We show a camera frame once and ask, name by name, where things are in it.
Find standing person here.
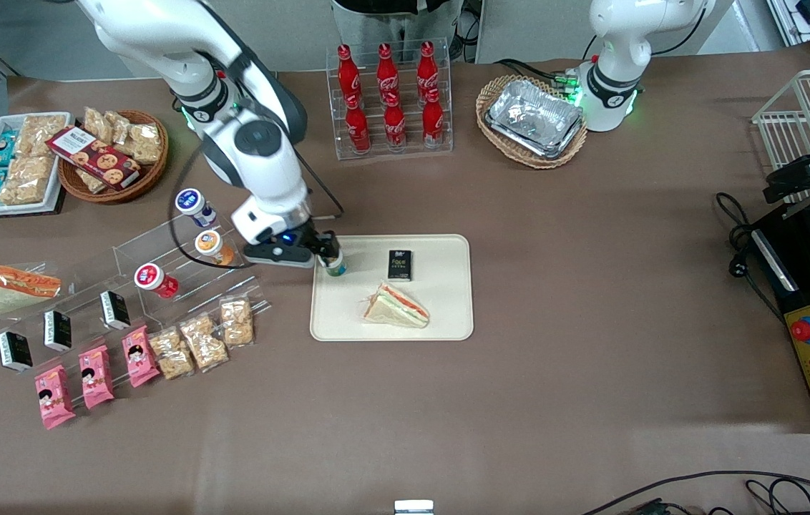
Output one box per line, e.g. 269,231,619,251
329,0,464,45

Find red cookie box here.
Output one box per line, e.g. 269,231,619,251
45,126,142,190

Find clear acrylic tiered stand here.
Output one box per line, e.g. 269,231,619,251
0,207,274,424

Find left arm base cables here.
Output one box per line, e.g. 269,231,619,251
494,57,585,97

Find red yogurt cup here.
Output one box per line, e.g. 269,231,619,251
134,263,180,300

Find white wire basket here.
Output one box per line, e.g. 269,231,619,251
751,67,810,210

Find open weave wicker basket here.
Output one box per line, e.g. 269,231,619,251
475,74,589,170

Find black cables bundle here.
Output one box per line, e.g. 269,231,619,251
582,470,810,515

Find large bag rice snack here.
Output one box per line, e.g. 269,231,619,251
0,155,56,207
14,114,68,159

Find red cola bottle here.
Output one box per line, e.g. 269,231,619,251
383,92,408,152
336,44,363,107
421,88,446,149
376,42,401,104
416,40,441,99
344,94,372,155

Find black gum box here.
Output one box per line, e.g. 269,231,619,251
387,249,414,283
0,330,34,373
43,309,74,353
99,290,132,331

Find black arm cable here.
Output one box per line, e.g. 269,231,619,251
168,143,346,271

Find stacked foil trays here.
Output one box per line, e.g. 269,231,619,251
484,79,585,160

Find round wicker basket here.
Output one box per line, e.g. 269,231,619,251
57,109,170,205

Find black sealing machine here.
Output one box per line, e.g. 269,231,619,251
750,202,810,435

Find clear acrylic bottle rack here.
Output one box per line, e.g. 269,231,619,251
326,39,454,161

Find orange lid gum bottle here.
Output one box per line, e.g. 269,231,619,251
195,229,235,268

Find wrapped triangle sandwich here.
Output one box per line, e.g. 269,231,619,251
361,281,431,330
0,265,63,318

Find blue lid gum bottle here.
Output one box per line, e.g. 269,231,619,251
175,187,218,229

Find pink snack pack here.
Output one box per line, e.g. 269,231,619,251
77,344,116,411
121,325,162,389
34,364,77,431

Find black power cable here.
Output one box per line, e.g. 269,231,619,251
715,191,786,319

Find beige serving tray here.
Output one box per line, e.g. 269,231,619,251
309,234,475,343

